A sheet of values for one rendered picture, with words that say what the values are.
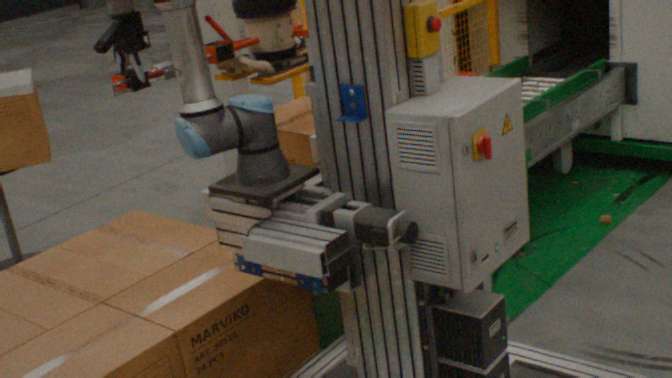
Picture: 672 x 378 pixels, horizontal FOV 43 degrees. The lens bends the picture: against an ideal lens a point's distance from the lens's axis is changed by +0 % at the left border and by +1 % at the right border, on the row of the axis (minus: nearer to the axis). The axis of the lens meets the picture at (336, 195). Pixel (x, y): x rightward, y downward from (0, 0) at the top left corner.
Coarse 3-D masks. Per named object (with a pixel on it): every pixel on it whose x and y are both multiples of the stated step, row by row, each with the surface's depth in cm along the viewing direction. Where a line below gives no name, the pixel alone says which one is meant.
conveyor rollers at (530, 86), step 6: (522, 78) 481; (528, 78) 479; (534, 78) 476; (540, 78) 474; (546, 78) 472; (552, 78) 470; (558, 78) 468; (522, 84) 471; (528, 84) 469; (534, 84) 467; (540, 84) 465; (546, 84) 462; (552, 84) 460; (522, 90) 462; (528, 90) 460; (534, 90) 458; (540, 90) 455; (522, 96) 445; (528, 96) 446; (534, 96) 449; (522, 102) 435
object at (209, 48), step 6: (216, 42) 290; (222, 42) 288; (228, 42) 286; (210, 48) 281; (216, 48) 281; (222, 48) 282; (228, 48) 284; (216, 54) 281; (222, 54) 283; (228, 54) 284; (234, 54) 287; (210, 60) 284; (216, 60) 282; (222, 60) 282
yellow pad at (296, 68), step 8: (280, 64) 294; (296, 64) 300; (304, 64) 300; (280, 72) 292; (288, 72) 293; (296, 72) 295; (256, 80) 291; (264, 80) 288; (272, 80) 288; (280, 80) 290
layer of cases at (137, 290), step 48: (96, 240) 340; (144, 240) 333; (192, 240) 327; (0, 288) 309; (48, 288) 304; (96, 288) 299; (144, 288) 294; (192, 288) 289; (240, 288) 284; (288, 288) 299; (0, 336) 275; (48, 336) 271; (96, 336) 266; (144, 336) 262; (192, 336) 268; (240, 336) 285; (288, 336) 303
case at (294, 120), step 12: (276, 108) 335; (288, 108) 333; (300, 108) 330; (276, 120) 319; (288, 120) 317; (300, 120) 315; (312, 120) 313; (288, 132) 304; (300, 132) 301; (312, 132) 299; (288, 144) 307; (300, 144) 302; (288, 156) 309; (300, 156) 305
